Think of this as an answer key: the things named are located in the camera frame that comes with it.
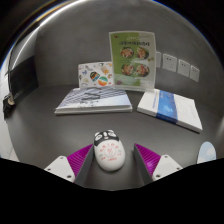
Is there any grey striped cover book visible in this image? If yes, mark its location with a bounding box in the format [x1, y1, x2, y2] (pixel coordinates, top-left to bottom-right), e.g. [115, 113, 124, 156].
[54, 86, 134, 116]

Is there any round light blue mouse pad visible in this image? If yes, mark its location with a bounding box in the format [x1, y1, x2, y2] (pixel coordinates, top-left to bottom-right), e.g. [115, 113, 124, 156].
[196, 141, 218, 165]

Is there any green menu sign stand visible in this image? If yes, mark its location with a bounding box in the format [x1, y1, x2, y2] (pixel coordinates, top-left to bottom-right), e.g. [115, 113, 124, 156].
[108, 30, 157, 92]

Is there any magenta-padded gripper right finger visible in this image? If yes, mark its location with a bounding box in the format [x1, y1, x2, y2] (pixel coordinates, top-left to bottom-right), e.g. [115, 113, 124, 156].
[133, 143, 184, 186]

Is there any white colourful sticker card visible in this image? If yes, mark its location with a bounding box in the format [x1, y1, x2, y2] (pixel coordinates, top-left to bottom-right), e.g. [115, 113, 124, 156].
[77, 61, 114, 89]

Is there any white panda-print computer mouse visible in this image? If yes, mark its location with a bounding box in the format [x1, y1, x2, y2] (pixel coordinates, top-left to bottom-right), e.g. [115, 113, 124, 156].
[93, 129, 126, 173]

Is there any white book with blue band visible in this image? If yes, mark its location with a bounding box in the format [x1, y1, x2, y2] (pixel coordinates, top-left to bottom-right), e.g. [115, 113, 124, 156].
[136, 88, 204, 134]

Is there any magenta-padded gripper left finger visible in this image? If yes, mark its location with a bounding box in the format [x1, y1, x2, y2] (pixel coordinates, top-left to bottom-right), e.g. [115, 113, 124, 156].
[43, 143, 95, 188]

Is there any black flat panel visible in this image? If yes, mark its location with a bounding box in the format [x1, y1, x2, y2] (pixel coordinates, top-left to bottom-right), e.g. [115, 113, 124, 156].
[5, 54, 40, 105]

